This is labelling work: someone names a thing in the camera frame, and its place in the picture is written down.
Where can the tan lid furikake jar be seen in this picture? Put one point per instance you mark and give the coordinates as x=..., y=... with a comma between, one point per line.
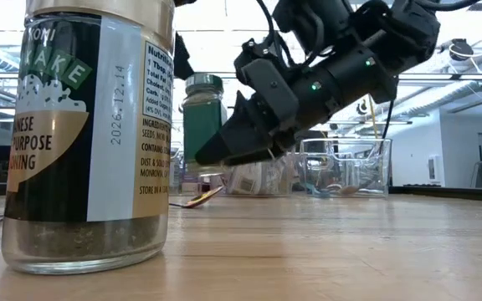
x=57, y=167

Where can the black table frame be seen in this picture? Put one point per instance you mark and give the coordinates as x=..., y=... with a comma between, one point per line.
x=450, y=194

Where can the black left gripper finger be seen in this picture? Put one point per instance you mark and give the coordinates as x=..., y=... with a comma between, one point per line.
x=182, y=62

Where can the dark round ceiling fixture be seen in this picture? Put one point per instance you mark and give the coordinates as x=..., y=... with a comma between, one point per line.
x=460, y=49

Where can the teal plastic spoon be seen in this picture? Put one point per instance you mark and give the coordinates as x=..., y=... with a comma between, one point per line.
x=318, y=191

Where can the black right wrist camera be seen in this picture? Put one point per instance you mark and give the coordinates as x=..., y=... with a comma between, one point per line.
x=272, y=90

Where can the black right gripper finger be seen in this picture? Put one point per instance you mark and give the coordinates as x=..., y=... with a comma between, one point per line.
x=241, y=138
x=253, y=160

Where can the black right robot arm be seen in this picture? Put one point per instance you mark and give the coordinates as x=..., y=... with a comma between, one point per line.
x=370, y=50

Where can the green lid herb jar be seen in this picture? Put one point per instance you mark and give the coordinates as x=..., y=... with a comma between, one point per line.
x=201, y=121

